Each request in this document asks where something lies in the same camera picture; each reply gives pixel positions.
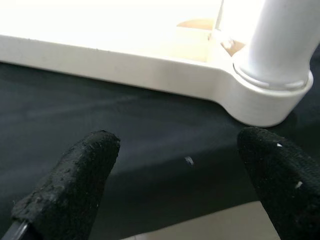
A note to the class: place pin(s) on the white plastic table leg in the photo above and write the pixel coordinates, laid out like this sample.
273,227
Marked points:
282,37

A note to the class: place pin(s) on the white plastic table top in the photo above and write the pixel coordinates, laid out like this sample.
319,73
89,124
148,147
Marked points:
125,50

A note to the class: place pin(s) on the black tablecloth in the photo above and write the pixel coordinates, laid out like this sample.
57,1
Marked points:
150,125

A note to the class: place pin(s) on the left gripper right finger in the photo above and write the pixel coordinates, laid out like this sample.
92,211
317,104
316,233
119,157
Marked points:
287,185

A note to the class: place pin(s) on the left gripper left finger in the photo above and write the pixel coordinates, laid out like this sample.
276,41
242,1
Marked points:
70,180

